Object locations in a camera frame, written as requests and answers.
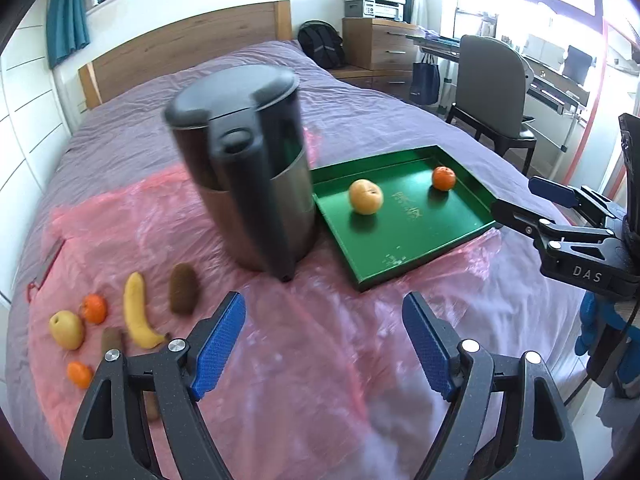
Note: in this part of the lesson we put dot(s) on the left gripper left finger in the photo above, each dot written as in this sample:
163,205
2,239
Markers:
111,436

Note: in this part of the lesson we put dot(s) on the green rectangular tray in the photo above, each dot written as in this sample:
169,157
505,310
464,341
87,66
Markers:
416,223

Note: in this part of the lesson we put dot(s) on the grey printer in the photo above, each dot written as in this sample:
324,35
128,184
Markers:
388,9

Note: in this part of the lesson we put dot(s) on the steel black electric kettle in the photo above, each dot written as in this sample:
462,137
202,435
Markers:
240,133

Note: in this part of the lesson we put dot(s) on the peach-coloured apple in tray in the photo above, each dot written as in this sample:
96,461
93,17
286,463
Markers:
365,197

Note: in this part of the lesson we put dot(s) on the teal curtain left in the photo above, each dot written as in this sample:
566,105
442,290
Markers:
66,30

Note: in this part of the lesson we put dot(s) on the navy tote bag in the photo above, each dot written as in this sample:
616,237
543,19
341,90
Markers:
425,84

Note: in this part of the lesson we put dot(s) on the grey black chair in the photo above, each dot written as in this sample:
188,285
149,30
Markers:
492,83

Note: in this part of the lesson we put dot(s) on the yellow banana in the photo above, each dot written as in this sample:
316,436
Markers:
138,326

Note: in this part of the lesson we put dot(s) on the white desk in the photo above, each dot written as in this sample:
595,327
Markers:
555,91

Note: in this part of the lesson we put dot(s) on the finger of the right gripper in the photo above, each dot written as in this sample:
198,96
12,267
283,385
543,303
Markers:
549,236
596,209

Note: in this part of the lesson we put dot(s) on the wooden headboard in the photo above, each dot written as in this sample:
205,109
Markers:
181,45

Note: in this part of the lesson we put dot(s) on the red-edged phone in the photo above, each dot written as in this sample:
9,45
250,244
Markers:
44,270

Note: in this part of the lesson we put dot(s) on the black backpack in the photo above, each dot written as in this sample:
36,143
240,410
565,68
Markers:
321,42

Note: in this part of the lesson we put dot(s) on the brown kiwi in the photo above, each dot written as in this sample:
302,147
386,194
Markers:
112,338
152,409
184,289

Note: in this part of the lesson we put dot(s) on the wooden drawer cabinet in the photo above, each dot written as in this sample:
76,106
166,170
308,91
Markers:
379,54

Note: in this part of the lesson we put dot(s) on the pink plastic sheet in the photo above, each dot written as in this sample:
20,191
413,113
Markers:
323,382

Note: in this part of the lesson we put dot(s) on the yellow apple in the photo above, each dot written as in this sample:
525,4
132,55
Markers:
67,329

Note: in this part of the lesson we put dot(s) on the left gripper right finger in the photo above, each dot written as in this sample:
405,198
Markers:
506,419

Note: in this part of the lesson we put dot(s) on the white wardrobe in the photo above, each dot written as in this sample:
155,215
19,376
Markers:
34,135

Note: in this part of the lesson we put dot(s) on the purple bed cover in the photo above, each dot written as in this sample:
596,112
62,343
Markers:
341,123

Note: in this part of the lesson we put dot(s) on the tangerine in tray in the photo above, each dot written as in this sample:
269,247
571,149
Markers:
443,178

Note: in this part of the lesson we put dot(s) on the small orange tangerine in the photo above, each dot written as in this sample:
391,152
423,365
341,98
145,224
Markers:
80,374

